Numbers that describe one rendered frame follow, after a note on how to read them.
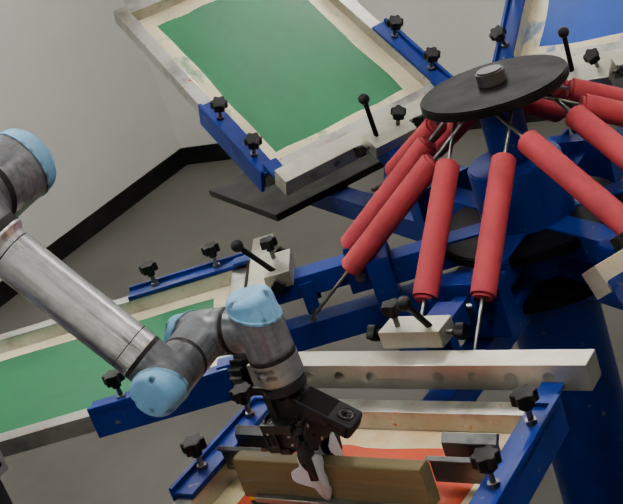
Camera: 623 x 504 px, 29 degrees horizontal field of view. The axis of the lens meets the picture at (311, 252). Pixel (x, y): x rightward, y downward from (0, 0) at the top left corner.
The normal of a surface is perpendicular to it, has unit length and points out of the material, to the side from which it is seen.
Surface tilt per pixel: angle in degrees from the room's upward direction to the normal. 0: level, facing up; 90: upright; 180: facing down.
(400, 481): 88
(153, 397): 90
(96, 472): 0
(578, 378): 90
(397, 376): 90
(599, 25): 32
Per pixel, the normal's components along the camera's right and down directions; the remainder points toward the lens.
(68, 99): 0.82, -0.05
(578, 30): -0.51, -0.49
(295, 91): -0.01, -0.64
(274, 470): -0.49, 0.44
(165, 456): -0.31, -0.88
